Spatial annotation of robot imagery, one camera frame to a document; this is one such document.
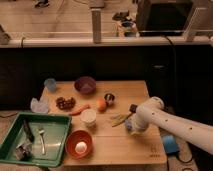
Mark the dark grape bunch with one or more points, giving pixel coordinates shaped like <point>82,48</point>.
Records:
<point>65,104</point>

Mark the blue sponge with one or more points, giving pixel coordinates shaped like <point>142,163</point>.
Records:
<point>128,124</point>

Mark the black monitor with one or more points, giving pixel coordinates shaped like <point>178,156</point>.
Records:
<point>162,17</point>

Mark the green plastic tray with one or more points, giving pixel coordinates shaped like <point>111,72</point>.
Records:
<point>56,129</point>

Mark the white egg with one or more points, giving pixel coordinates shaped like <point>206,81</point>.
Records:
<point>81,147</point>

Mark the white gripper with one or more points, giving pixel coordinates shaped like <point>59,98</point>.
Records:
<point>133,108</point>

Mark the wooden board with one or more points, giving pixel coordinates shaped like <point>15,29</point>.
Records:
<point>111,145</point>

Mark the purple bowl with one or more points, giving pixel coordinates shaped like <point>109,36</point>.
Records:
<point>85,85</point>

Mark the blue foot pedal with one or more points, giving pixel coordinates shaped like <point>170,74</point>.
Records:
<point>170,145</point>

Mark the small metal cup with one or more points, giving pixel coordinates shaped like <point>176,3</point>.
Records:
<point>109,98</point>

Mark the orange bowl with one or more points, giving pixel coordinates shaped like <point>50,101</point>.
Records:
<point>76,137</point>

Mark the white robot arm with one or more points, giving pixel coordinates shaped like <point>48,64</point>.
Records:
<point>152,112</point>

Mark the orange carrot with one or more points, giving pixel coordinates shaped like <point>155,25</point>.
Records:
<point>80,110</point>

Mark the white paper cup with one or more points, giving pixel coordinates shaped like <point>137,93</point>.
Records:
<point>88,117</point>

